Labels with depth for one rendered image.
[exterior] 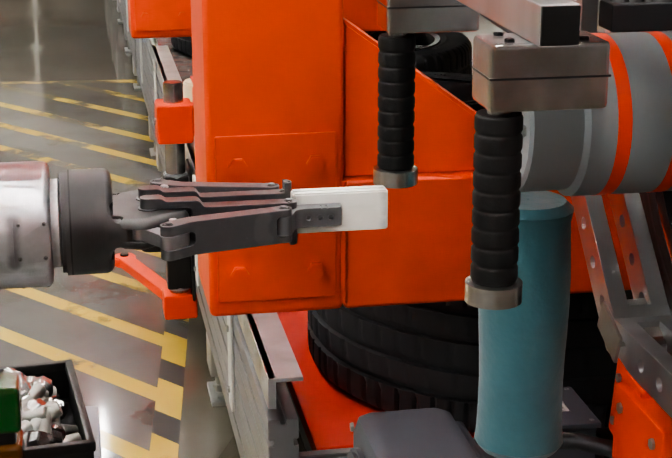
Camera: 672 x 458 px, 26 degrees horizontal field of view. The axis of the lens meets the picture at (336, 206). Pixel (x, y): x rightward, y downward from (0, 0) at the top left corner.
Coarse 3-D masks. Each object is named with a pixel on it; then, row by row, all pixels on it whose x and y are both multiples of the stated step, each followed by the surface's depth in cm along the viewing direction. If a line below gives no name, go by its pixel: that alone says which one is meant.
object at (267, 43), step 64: (192, 0) 173; (256, 0) 162; (320, 0) 163; (192, 64) 178; (256, 64) 164; (320, 64) 165; (256, 128) 166; (320, 128) 167; (256, 256) 170; (320, 256) 171
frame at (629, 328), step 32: (576, 0) 149; (608, 32) 152; (608, 224) 148; (640, 224) 149; (608, 256) 147; (640, 256) 147; (608, 288) 145; (640, 288) 147; (608, 320) 144; (640, 320) 143; (640, 352) 137; (640, 384) 137
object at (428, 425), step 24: (432, 408) 174; (576, 408) 168; (360, 432) 171; (384, 432) 168; (408, 432) 168; (432, 432) 168; (456, 432) 168; (576, 432) 165; (600, 432) 172; (360, 456) 166; (384, 456) 162; (408, 456) 162; (432, 456) 162; (456, 456) 162; (480, 456) 166; (552, 456) 165; (576, 456) 166; (600, 456) 169
